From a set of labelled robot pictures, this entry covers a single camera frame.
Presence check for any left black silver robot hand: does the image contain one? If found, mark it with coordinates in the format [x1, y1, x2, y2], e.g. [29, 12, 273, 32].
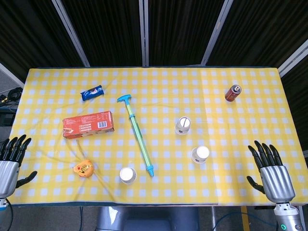
[0, 134, 38, 200]

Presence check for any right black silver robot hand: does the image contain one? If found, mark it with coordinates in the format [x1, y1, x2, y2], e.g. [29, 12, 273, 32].
[246, 140, 296, 203]

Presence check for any white paper cup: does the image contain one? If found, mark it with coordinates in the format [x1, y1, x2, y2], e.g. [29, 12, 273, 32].
[119, 166, 138, 185]
[191, 145, 210, 165]

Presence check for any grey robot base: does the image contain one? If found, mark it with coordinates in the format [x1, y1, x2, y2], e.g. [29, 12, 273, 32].
[96, 205, 200, 231]

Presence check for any black equipment box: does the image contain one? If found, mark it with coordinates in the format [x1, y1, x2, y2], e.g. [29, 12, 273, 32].
[0, 112, 15, 126]

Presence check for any grey metal table leg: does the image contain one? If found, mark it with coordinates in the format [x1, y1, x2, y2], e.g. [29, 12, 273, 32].
[211, 206, 218, 231]

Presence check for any orange toy tape measure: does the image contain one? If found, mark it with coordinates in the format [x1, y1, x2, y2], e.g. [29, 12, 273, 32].
[73, 139, 95, 178]

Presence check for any black ribbed partition panel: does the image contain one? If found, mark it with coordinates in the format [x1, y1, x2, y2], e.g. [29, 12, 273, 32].
[61, 0, 142, 67]
[207, 0, 308, 70]
[0, 0, 84, 75]
[148, 0, 226, 66]
[281, 60, 308, 151]

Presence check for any orange cardboard box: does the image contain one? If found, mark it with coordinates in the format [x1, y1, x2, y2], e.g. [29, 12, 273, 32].
[62, 110, 115, 140]

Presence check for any red soda can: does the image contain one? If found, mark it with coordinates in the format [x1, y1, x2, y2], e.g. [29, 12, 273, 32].
[224, 84, 242, 103]

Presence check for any white paper cup lined base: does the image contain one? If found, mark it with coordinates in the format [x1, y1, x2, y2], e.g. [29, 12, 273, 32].
[175, 116, 192, 136]

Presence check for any blue snack packet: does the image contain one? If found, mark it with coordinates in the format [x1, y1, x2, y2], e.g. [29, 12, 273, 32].
[80, 87, 105, 102]

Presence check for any teal green water pump toy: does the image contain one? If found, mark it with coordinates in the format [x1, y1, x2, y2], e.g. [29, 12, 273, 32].
[116, 94, 155, 178]

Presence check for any yellow checkered tablecloth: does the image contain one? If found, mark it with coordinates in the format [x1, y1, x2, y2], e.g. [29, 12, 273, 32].
[6, 66, 308, 207]

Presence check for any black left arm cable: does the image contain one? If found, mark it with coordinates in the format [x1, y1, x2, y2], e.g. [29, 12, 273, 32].
[5, 199, 14, 231]

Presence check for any blue floor cable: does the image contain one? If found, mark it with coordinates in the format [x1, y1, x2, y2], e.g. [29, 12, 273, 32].
[215, 212, 275, 231]

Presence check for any black cable bundle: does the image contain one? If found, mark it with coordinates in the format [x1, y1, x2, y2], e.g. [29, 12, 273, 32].
[7, 87, 24, 103]

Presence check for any aluminium frame post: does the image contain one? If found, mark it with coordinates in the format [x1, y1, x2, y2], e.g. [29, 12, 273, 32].
[278, 39, 308, 77]
[139, 0, 149, 67]
[0, 62, 25, 89]
[200, 0, 234, 66]
[51, 0, 90, 67]

